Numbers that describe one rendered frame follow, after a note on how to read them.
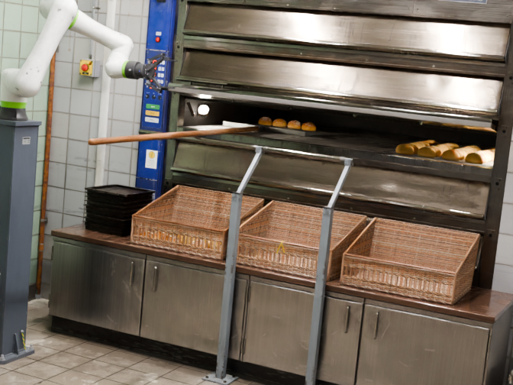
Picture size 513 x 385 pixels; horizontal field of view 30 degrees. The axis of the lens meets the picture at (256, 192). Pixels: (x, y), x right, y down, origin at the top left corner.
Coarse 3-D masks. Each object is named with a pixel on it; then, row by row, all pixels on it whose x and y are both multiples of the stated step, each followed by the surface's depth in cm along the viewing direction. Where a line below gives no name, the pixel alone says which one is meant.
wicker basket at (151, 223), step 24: (168, 192) 536; (192, 192) 541; (216, 192) 536; (144, 216) 517; (168, 216) 541; (192, 216) 539; (216, 216) 534; (240, 216) 528; (144, 240) 505; (168, 240) 499; (216, 240) 486
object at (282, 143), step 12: (264, 144) 524; (276, 144) 521; (288, 144) 518; (300, 144) 515; (312, 144) 513; (348, 156) 504; (360, 156) 501; (372, 156) 499; (384, 156) 496; (396, 156) 493; (432, 168) 486; (444, 168) 483; (456, 168) 480; (468, 168) 478; (480, 168) 475
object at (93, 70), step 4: (80, 60) 562; (84, 60) 561; (88, 60) 560; (92, 60) 559; (96, 60) 561; (80, 64) 562; (88, 64) 560; (92, 64) 559; (96, 64) 562; (80, 68) 563; (88, 68) 560; (92, 68) 559; (96, 68) 562; (80, 72) 563; (84, 72) 562; (88, 72) 561; (92, 72) 560; (96, 72) 563; (92, 76) 560; (96, 76) 564
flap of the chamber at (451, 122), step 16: (192, 96) 545; (208, 96) 527; (224, 96) 515; (240, 96) 511; (256, 96) 508; (336, 112) 504; (352, 112) 489; (368, 112) 482; (384, 112) 478; (400, 112) 475; (480, 128) 468; (496, 128) 470
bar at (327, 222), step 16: (224, 144) 493; (240, 144) 489; (256, 160) 482; (336, 160) 468; (352, 160) 464; (240, 192) 469; (336, 192) 454; (240, 208) 470; (320, 240) 450; (320, 256) 451; (320, 272) 452; (224, 288) 474; (320, 288) 452; (224, 304) 475; (320, 304) 453; (224, 320) 476; (320, 320) 455; (224, 336) 477; (320, 336) 459; (224, 352) 478; (224, 368) 480; (224, 384) 473
